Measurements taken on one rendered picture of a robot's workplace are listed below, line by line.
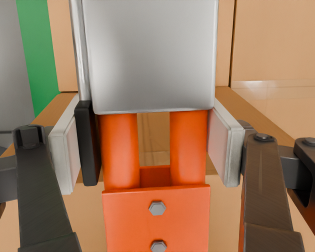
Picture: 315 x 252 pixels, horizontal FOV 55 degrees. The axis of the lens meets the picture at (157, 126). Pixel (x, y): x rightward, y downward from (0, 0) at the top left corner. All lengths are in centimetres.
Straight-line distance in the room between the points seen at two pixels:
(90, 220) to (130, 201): 20
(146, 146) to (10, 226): 19
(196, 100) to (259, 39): 60
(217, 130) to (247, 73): 60
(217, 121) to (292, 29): 63
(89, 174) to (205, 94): 7
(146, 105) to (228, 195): 23
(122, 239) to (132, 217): 2
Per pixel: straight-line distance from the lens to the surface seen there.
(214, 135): 16
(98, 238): 38
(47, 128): 17
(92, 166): 16
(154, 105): 15
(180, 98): 15
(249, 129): 16
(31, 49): 130
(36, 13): 128
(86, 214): 37
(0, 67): 136
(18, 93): 136
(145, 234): 19
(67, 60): 71
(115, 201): 18
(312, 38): 80
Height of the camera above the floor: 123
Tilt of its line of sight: 69 degrees down
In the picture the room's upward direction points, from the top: 169 degrees clockwise
